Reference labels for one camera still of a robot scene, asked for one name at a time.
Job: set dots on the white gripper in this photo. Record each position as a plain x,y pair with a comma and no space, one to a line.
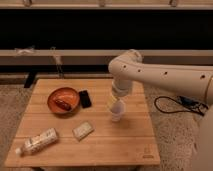
116,107

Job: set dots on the white rectangular eraser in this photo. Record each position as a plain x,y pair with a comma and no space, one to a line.
83,130

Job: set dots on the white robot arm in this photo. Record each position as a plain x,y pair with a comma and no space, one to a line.
193,82

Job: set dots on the orange ceramic cup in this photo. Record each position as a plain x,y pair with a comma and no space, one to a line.
66,94

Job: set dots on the red object in cup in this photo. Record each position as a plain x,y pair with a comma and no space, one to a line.
63,105

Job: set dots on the black rectangular phone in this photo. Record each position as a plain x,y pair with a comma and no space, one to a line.
85,99

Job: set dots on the wooden table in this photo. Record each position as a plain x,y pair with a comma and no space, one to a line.
90,137

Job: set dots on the blue power adapter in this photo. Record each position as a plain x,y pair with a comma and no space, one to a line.
187,101

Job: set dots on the black table leg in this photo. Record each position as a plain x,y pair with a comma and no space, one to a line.
30,79

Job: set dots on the white horizontal rail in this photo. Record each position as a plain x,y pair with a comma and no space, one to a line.
98,57

